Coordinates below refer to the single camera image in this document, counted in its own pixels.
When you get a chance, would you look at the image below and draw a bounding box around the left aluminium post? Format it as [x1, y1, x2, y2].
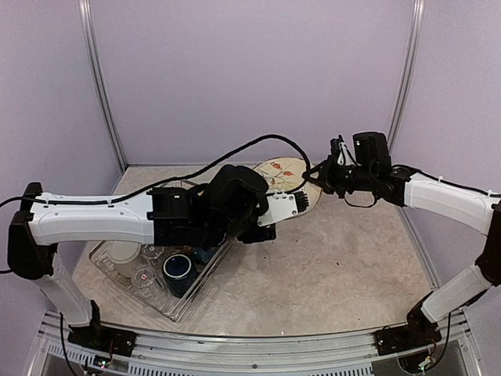
[77, 0, 128, 173]

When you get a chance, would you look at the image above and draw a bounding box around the dark blue mug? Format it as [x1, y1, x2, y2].
[162, 254, 197, 298]

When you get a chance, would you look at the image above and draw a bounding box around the wire dish rack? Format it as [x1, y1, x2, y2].
[89, 239, 235, 322]

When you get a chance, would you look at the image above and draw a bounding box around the right aluminium post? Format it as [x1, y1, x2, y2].
[387, 0, 426, 151]

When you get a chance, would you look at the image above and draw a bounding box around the blue dotted plate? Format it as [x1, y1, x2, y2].
[192, 247, 218, 266]

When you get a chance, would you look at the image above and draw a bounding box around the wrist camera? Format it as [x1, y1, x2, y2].
[258, 191, 309, 227]
[330, 135, 356, 166]

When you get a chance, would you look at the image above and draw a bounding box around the white cup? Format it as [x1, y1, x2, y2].
[96, 241, 142, 279]

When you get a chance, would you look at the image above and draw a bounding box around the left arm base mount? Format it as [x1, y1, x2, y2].
[68, 326, 137, 357]

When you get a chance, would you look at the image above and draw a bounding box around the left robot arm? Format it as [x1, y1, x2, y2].
[7, 164, 269, 349]

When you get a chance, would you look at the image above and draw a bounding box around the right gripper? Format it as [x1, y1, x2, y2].
[304, 153, 377, 197]

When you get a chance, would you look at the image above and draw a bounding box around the cream bird plate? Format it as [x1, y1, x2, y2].
[253, 157, 322, 215]

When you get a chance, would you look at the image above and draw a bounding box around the aluminium post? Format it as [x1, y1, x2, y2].
[387, 0, 426, 151]
[77, 0, 128, 173]

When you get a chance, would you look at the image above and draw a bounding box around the aluminium front rail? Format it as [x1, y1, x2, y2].
[22, 312, 486, 375]

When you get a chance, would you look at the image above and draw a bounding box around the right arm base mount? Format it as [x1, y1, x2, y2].
[373, 324, 442, 356]

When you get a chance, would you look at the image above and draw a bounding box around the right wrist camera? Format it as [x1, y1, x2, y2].
[330, 135, 356, 166]

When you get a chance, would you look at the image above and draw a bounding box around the clear glass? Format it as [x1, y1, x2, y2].
[131, 265, 156, 291]
[141, 244, 166, 270]

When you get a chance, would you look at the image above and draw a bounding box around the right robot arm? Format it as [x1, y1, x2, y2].
[303, 132, 500, 355]

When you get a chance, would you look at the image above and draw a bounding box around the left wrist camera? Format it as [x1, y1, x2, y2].
[258, 191, 309, 227]

